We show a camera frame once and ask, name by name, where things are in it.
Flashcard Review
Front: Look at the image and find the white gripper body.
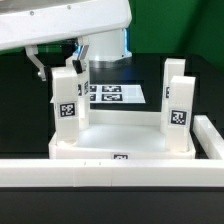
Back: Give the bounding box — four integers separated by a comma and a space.
0, 0, 132, 51

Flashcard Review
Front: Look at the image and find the white desk top tray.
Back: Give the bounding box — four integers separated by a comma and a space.
49, 110, 196, 160

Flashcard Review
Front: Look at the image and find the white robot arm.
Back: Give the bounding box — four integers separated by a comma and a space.
0, 0, 132, 79

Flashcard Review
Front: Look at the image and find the fiducial marker sheet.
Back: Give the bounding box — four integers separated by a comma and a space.
49, 84, 147, 104

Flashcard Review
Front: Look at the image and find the white L-shaped fence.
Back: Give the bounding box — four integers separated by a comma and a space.
0, 114, 224, 188

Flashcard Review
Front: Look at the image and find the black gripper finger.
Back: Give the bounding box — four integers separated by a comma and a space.
25, 45, 49, 81
72, 36, 89, 74

